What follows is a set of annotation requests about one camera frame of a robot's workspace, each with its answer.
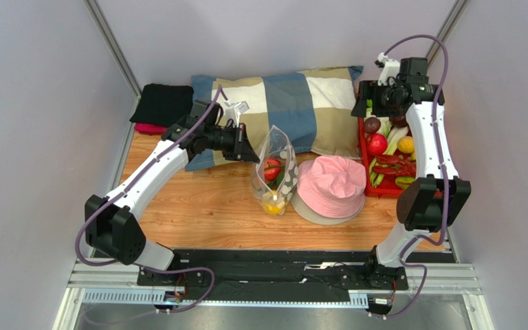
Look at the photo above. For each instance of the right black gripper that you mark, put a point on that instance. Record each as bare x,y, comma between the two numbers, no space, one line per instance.
371,105

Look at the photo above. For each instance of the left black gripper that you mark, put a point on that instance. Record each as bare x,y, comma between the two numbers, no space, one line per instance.
241,149

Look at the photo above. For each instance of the red apple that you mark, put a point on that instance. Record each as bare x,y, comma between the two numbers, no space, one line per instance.
376,144
272,169

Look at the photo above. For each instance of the purple onion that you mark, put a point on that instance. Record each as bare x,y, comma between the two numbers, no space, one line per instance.
372,125

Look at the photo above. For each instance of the clear dotted zip bag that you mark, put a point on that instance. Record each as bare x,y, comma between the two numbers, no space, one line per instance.
276,145

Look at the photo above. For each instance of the dark purple fruit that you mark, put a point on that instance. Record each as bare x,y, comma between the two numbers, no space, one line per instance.
399,121

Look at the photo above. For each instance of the yellow apple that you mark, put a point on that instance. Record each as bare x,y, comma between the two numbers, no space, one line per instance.
273,203

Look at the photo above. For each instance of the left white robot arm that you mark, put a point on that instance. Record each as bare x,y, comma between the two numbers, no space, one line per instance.
112,222

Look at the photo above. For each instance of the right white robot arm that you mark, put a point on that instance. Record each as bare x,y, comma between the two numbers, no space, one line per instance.
437,195

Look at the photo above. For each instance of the checkered blue beige pillow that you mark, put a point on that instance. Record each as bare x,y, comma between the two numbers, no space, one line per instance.
312,107

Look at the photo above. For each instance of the white radish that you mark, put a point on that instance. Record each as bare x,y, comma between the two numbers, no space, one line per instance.
395,135

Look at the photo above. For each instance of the orange small fruit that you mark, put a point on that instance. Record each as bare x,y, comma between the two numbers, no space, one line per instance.
406,145

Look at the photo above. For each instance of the red toy lobster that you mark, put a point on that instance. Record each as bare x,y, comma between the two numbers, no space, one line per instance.
394,166

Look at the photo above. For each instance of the black folded cloth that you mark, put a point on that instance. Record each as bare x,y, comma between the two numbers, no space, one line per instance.
163,105

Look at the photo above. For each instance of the pink folded cloth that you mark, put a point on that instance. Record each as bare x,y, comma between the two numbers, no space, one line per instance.
149,129

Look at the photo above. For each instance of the pink bucket hat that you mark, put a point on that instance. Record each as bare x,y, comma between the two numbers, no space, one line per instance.
330,190

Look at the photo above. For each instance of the green lime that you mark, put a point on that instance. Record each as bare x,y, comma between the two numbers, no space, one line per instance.
404,182

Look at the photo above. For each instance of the red plastic tray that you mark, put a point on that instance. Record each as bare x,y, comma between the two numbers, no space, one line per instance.
369,187

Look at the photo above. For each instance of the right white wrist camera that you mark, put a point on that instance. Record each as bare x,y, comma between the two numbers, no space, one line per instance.
388,68

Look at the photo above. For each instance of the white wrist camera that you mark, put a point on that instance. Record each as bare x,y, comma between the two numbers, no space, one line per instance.
234,110
388,68

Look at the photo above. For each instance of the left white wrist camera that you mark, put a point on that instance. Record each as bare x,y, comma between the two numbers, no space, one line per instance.
234,110

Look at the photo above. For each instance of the right aluminium frame post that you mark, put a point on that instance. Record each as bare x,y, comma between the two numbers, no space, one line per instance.
451,20

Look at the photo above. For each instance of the aluminium frame post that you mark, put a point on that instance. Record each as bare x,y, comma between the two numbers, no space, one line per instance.
451,20
112,43

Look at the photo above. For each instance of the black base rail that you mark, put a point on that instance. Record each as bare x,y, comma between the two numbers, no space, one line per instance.
284,276

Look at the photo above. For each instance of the left aluminium frame post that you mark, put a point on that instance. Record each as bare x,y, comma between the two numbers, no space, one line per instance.
112,43

